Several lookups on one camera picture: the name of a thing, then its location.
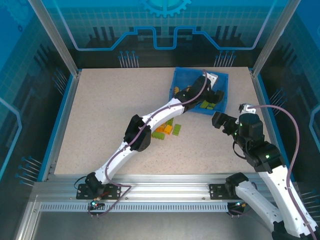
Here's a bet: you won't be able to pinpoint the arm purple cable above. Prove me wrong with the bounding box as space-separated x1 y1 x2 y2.
87 69 208 217
248 104 316 240

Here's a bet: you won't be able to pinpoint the aluminium side rail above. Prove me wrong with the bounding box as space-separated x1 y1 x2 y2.
41 69 82 182
249 69 296 181

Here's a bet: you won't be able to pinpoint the slotted aluminium cable duct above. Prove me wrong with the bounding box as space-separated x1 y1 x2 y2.
39 202 237 213

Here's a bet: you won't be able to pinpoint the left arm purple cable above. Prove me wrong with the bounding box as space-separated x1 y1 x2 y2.
87 69 208 217

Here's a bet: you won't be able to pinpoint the blue plastic sorting bin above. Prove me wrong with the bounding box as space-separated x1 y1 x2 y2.
168 66 230 115

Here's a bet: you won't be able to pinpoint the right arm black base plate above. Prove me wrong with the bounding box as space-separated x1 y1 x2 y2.
208 183 241 200

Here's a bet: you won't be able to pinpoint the cable connector with LED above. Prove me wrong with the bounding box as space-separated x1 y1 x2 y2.
227 199 251 218
87 198 106 218

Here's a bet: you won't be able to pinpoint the aluminium front beam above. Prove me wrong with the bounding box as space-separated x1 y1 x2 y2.
32 173 303 204

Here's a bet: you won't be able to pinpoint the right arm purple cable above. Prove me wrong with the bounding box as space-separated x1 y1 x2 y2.
248 104 316 240

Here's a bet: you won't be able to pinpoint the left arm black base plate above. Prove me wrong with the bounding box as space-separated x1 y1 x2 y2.
76 183 123 200

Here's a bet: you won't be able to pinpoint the aluminium frame post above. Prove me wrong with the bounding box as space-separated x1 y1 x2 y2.
27 0 82 77
251 0 292 78

